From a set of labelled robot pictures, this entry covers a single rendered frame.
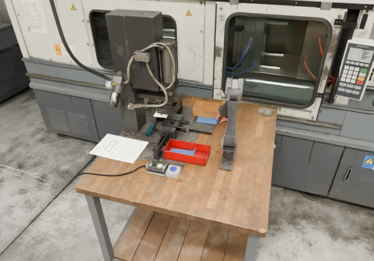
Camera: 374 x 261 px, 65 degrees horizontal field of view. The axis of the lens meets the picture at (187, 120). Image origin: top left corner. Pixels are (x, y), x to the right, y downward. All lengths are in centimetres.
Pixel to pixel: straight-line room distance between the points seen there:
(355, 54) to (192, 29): 108
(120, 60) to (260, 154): 98
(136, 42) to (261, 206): 106
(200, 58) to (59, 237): 179
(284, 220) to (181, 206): 136
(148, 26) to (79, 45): 135
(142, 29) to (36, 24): 164
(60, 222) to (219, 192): 161
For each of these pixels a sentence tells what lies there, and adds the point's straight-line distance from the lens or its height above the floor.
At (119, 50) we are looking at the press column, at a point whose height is 146.
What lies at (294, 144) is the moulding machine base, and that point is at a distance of 249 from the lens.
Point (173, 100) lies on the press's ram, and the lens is 173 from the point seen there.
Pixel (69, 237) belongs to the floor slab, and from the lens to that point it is 264.
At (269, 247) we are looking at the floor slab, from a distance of 248.
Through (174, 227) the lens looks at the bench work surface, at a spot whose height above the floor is 22.
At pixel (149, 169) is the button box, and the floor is 93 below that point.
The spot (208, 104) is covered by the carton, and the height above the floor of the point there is 95.
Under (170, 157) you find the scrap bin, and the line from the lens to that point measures 169.
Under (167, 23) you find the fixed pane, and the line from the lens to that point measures 232.
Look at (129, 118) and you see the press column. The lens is 191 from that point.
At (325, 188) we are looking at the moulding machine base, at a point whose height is 18.
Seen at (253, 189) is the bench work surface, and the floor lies 90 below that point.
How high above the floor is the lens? 202
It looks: 33 degrees down
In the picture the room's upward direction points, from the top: 1 degrees counter-clockwise
